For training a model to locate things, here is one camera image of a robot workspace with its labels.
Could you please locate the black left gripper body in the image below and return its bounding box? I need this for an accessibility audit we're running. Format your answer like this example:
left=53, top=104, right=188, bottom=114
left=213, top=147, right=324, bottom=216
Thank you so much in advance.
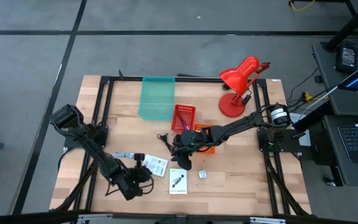
left=121, top=167, right=154, bottom=202

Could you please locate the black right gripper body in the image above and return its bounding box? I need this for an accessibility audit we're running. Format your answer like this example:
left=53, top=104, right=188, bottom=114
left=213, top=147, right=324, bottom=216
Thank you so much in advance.
left=172, top=129, right=211, bottom=156

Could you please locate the white cable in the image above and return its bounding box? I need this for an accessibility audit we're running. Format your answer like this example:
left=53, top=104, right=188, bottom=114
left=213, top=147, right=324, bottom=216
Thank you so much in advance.
left=113, top=151, right=135, bottom=159

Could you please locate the white printed leaflet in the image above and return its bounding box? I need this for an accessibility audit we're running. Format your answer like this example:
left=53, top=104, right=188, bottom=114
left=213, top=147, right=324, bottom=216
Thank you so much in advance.
left=142, top=154, right=169, bottom=178

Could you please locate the pink braided cable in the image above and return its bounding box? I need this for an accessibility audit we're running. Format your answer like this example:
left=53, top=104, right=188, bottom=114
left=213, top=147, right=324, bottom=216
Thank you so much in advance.
left=176, top=110, right=190, bottom=131

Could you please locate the white card reader box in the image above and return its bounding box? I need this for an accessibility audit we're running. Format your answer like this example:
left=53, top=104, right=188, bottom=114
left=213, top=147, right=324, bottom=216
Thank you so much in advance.
left=168, top=168, right=188, bottom=195

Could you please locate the teal translucent plastic bin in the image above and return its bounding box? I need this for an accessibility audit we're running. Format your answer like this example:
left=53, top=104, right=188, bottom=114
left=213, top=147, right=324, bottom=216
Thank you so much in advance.
left=138, top=76, right=176, bottom=121

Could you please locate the orange flat object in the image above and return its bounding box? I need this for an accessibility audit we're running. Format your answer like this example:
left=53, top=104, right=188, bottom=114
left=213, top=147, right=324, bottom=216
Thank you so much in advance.
left=193, top=123, right=216, bottom=156

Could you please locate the red slotted plastic basket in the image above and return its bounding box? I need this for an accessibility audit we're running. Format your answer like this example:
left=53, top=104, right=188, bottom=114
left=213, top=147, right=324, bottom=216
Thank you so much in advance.
left=170, top=104, right=196, bottom=134

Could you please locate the black aluminium crossbar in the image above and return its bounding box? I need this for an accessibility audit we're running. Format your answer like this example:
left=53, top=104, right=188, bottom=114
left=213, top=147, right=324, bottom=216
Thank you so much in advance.
left=0, top=210, right=358, bottom=224

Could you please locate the red desk lamp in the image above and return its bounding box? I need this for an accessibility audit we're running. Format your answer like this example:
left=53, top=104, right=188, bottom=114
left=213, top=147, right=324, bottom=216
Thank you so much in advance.
left=218, top=55, right=272, bottom=118

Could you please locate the white paper sheet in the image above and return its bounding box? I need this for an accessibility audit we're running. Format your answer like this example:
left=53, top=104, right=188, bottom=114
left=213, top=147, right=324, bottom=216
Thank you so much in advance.
left=289, top=112, right=312, bottom=147

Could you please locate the black monitor stand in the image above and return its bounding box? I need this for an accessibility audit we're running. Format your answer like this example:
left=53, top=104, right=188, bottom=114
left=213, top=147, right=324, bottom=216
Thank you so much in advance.
left=292, top=99, right=341, bottom=133

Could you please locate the black laptop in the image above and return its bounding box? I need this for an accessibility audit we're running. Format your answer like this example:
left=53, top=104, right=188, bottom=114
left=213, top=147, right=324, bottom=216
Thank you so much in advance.
left=336, top=123, right=358, bottom=166

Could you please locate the black power brick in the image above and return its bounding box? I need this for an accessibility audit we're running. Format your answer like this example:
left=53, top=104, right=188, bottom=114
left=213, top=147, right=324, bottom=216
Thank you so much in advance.
left=336, top=42, right=358, bottom=75

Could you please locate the black metal stand leg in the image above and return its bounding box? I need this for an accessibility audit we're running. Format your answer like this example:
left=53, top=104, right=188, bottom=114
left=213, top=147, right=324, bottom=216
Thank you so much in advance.
left=324, top=0, right=358, bottom=52

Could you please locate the black USB cable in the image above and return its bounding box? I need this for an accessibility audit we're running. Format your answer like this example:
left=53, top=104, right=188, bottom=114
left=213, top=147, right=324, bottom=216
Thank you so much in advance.
left=156, top=133, right=180, bottom=155

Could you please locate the silver metal bracket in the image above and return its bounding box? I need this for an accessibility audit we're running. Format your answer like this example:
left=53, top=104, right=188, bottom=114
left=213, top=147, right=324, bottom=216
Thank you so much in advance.
left=249, top=217, right=287, bottom=224
left=77, top=213, right=114, bottom=224

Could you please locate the black aluminium table frame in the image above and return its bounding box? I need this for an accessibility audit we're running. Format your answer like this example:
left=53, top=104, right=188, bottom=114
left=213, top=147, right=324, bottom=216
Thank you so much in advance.
left=50, top=74, right=312, bottom=217

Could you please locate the yellow cable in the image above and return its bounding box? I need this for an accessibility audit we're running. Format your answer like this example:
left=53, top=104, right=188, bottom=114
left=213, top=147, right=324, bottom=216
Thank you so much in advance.
left=289, top=0, right=316, bottom=12

